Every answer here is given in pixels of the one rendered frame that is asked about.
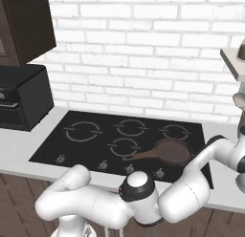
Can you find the black hob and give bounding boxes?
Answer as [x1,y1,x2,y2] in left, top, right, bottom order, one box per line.
[28,110,214,190]

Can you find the brown frying pan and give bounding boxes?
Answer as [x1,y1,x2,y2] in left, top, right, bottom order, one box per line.
[122,138,194,167]

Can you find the black toaster oven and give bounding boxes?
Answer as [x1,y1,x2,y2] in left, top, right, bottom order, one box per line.
[0,63,56,133]

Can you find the brown object on shelf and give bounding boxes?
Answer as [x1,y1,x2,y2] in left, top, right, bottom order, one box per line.
[235,38,245,62]

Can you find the brown wooden base cupboards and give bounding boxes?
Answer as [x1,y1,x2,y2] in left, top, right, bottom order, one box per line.
[0,172,245,237]

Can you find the pale wall shelf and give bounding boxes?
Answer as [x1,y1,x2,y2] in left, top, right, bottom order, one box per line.
[219,47,245,83]

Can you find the dark brown wall cupboard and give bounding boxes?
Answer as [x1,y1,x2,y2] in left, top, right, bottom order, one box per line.
[0,0,57,67]

